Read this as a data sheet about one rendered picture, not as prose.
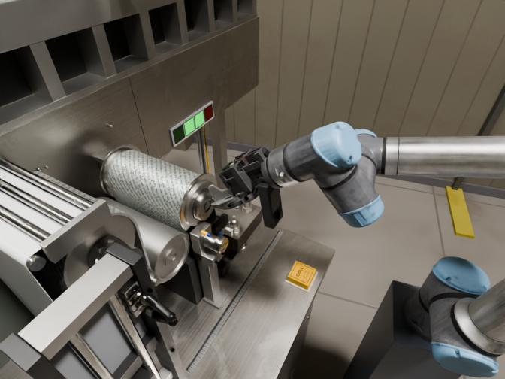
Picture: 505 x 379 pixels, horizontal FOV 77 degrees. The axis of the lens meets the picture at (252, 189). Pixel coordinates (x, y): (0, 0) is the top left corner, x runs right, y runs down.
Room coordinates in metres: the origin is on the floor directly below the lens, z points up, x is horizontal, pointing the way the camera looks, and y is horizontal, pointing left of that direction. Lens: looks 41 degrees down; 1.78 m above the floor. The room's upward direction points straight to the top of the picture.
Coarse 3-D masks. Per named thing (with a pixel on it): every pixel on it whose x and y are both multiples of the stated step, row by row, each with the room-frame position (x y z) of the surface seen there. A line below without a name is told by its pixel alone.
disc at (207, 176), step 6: (204, 174) 0.58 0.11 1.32; (210, 174) 0.60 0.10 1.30; (198, 180) 0.56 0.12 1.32; (210, 180) 0.60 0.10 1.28; (192, 186) 0.54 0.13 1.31; (216, 186) 0.62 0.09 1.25; (186, 192) 0.52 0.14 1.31; (186, 198) 0.52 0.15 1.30; (180, 210) 0.50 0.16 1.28; (180, 216) 0.49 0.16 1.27; (180, 222) 0.49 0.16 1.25; (186, 222) 0.51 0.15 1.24; (186, 228) 0.50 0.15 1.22; (192, 228) 0.52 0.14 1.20
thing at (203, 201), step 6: (204, 192) 0.55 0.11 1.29; (198, 198) 0.54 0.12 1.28; (204, 198) 0.54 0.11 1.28; (210, 198) 0.56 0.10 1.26; (198, 204) 0.52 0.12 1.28; (204, 204) 0.54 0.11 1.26; (192, 210) 0.52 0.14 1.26; (198, 210) 0.52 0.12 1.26; (204, 210) 0.54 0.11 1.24; (210, 210) 0.56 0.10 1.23; (198, 216) 0.52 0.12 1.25; (204, 216) 0.53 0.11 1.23
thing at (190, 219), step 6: (108, 168) 0.64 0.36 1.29; (204, 180) 0.58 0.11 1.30; (198, 186) 0.55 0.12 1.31; (204, 186) 0.57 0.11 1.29; (192, 192) 0.54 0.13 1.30; (198, 192) 0.55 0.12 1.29; (192, 198) 0.53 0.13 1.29; (186, 204) 0.52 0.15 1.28; (192, 204) 0.52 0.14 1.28; (186, 210) 0.51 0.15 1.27; (186, 216) 0.50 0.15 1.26; (192, 216) 0.52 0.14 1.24; (192, 222) 0.52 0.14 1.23; (198, 222) 0.53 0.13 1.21
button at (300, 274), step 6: (294, 264) 0.62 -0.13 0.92; (300, 264) 0.61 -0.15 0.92; (294, 270) 0.59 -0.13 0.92; (300, 270) 0.59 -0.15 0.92; (306, 270) 0.59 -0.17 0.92; (312, 270) 0.59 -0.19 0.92; (288, 276) 0.57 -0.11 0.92; (294, 276) 0.57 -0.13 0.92; (300, 276) 0.57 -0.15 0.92; (306, 276) 0.57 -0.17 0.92; (312, 276) 0.57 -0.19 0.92; (294, 282) 0.56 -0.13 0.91; (300, 282) 0.55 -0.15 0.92; (306, 282) 0.55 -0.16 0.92; (306, 288) 0.54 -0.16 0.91
